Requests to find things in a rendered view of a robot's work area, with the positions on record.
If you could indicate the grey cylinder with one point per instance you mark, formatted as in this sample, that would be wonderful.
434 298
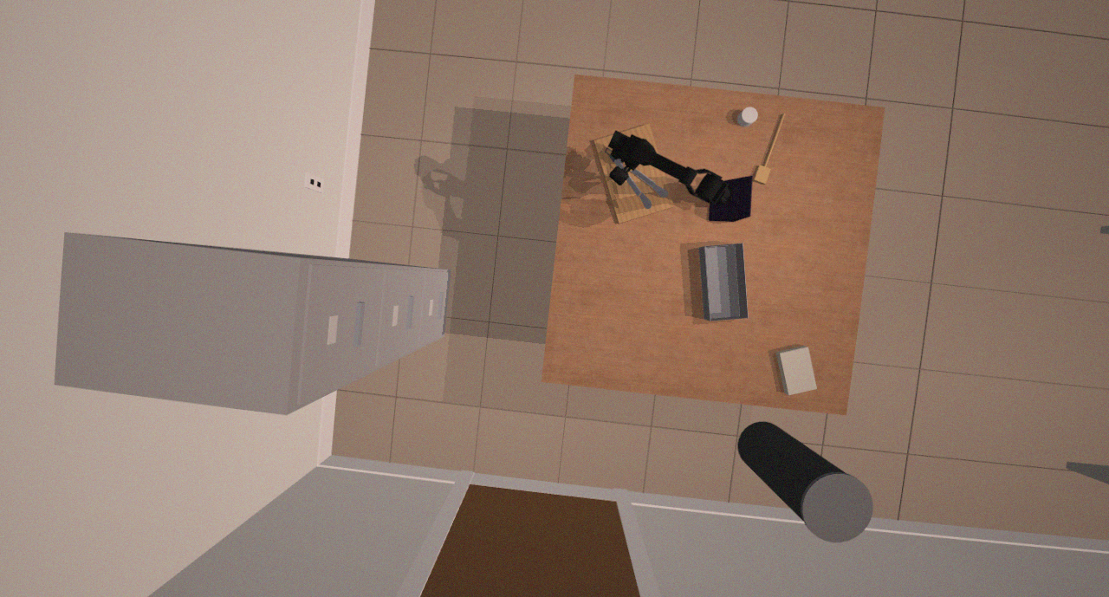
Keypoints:
747 116

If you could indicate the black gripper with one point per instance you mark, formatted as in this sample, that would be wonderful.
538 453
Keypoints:
621 175

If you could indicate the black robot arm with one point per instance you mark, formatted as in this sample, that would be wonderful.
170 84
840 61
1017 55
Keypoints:
635 150

